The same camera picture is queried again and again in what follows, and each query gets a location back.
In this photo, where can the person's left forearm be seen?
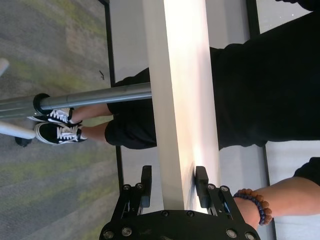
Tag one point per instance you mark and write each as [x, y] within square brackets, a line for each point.
[290, 197]

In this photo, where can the white rolling pedestal table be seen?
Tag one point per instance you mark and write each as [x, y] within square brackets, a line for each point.
[182, 100]

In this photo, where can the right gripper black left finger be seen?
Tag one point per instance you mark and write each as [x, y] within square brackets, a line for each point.
[146, 185]

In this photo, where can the person's leg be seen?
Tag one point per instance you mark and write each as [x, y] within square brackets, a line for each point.
[92, 112]
[96, 131]

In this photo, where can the person's right lower leg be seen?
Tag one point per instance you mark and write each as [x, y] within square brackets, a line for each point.
[92, 112]

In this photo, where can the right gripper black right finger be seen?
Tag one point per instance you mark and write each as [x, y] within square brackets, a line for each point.
[203, 185]

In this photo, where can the person's left hand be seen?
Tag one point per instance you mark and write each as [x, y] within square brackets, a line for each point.
[250, 212]

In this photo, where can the person's left lower leg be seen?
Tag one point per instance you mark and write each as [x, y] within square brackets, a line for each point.
[96, 131]

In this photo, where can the person in black clothes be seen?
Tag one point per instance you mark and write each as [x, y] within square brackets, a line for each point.
[262, 87]

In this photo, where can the black white canvas sneaker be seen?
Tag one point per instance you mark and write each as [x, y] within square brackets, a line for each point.
[55, 133]
[55, 116]

